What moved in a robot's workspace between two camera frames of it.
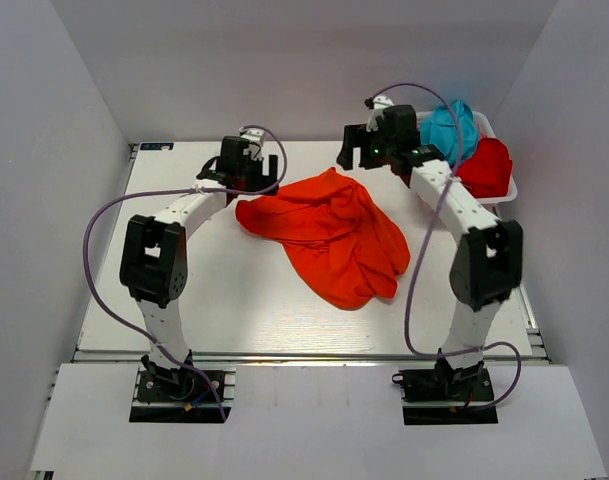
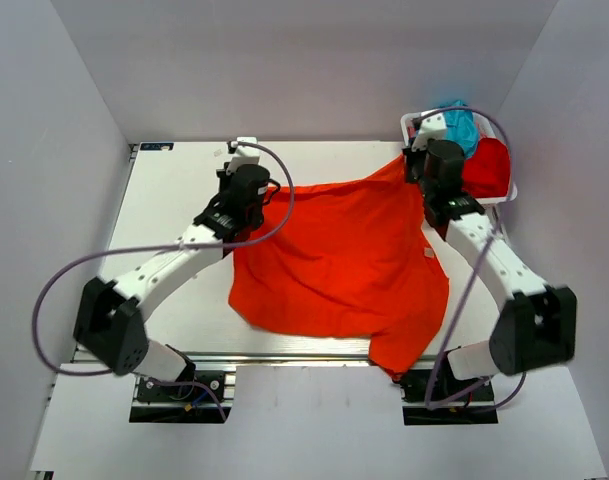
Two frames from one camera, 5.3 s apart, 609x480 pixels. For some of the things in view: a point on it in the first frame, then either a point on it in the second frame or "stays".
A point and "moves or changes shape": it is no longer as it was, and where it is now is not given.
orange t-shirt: [343, 242] moves or changes shape
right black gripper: [358, 137] -> [411, 156]
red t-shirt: [488, 172] stays
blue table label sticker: [156, 146] stays
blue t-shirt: [452, 128] stays
